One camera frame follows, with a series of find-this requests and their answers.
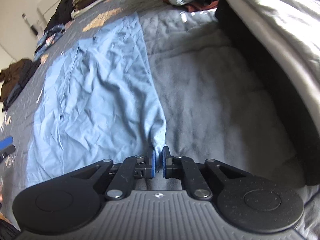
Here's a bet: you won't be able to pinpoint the white headboard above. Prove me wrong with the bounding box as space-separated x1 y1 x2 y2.
37 0 61 25

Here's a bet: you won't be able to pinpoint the grey blanket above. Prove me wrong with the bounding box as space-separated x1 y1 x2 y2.
216 0 319 185

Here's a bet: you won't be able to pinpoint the folded navy blue garment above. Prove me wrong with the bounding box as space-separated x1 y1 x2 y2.
2 82 23 112

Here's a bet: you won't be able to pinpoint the black device on wall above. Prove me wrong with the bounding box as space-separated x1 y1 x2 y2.
30 25 38 36

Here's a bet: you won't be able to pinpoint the brown jacket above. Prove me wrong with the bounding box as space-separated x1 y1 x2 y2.
0 59 32 102

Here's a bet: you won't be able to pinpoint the grey quilted bedspread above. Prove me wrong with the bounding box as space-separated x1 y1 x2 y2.
0 0 320 240

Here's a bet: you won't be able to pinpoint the black clothes pile on bed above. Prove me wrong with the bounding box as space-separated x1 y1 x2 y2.
18 59 41 88

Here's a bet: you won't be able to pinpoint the black clothes by headboard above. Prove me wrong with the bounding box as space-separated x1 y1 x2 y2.
43 0 73 34

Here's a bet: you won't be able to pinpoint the light blue garment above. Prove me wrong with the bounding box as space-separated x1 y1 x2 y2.
25 13 167 186

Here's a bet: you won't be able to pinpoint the blue patterned crumpled garment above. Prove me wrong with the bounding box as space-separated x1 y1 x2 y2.
33 24 66 61

